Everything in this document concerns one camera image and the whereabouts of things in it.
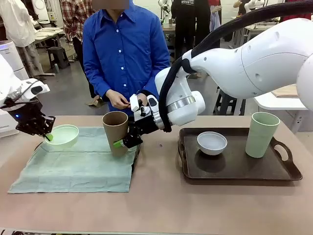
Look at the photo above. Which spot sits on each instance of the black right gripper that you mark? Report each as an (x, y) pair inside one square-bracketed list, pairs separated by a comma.
[(146, 126)]

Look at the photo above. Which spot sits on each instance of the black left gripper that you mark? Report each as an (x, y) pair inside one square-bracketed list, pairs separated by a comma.
[(29, 120)]

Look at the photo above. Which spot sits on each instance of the brown cup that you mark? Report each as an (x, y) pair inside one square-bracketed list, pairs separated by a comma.
[(115, 129)]

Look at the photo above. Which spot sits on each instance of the pale green bowl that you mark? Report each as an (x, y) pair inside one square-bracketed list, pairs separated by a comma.
[(63, 139)]

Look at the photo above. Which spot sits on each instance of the green cloth mat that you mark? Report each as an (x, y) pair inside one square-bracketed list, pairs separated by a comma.
[(73, 171)]

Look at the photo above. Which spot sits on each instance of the white grey bowl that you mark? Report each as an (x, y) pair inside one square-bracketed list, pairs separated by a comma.
[(212, 147)]

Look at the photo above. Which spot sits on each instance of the pale green cup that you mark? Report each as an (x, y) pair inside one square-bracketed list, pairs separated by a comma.
[(259, 139)]

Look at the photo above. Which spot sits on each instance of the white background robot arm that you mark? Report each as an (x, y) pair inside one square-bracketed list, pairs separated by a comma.
[(163, 6)]

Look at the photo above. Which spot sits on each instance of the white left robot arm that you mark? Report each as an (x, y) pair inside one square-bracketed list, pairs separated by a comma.
[(7, 80)]

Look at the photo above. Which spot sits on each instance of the dark brown plastic tray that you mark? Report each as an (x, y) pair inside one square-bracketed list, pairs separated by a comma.
[(136, 159), (234, 169)]

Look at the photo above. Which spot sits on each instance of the person's left hand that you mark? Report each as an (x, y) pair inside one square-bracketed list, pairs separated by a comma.
[(140, 101)]

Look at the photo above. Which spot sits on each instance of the person's right hand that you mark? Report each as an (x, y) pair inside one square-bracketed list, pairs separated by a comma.
[(117, 100)]

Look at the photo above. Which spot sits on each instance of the white equipment box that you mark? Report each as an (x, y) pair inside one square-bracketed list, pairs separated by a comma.
[(6, 127)]

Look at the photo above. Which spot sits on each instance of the crumpled cardboard scrap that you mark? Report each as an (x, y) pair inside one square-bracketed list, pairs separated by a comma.
[(94, 101)]

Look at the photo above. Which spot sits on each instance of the small grey bottle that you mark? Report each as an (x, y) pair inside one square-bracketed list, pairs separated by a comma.
[(56, 69)]

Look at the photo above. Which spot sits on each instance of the white air purifier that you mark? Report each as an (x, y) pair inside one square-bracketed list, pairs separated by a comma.
[(14, 61)]

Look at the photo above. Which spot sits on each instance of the dark plastic stool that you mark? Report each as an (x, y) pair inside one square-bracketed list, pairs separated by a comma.
[(58, 50), (221, 102)]

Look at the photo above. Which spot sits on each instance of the person in blue shirt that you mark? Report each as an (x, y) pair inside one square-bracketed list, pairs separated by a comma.
[(122, 49)]

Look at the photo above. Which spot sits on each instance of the cluttered work table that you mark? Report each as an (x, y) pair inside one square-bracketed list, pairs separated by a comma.
[(49, 30)]

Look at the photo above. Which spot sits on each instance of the person in red plaid shirt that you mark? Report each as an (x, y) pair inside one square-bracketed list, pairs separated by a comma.
[(71, 19)]

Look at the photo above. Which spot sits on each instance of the person in white shirt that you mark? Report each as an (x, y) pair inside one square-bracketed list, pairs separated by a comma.
[(14, 22)]

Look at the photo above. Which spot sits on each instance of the person in black clothes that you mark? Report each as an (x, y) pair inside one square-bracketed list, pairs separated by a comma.
[(190, 19)]

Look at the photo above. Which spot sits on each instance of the white table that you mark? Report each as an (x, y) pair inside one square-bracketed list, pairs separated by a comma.
[(274, 102)]

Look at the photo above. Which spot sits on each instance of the wooden board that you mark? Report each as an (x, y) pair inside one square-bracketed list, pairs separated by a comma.
[(286, 92)]

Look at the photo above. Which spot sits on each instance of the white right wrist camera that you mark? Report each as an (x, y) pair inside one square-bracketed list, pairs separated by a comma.
[(134, 104)]

